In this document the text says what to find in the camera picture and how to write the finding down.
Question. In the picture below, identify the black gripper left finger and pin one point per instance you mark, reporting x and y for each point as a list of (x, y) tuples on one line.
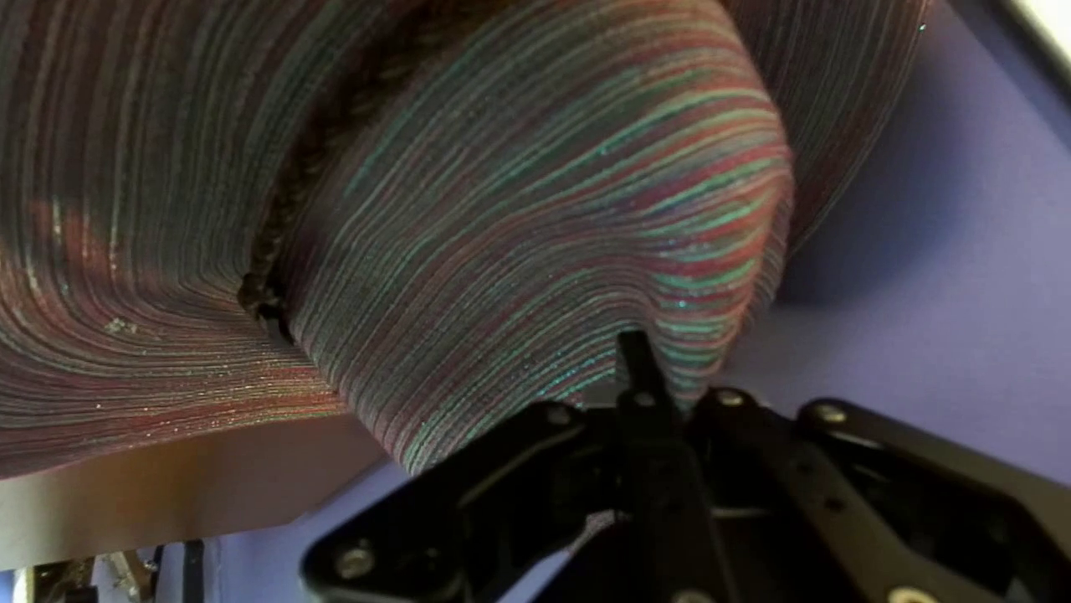
[(475, 524)]

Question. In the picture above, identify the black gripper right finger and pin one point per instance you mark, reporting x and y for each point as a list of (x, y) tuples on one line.
[(896, 510)]

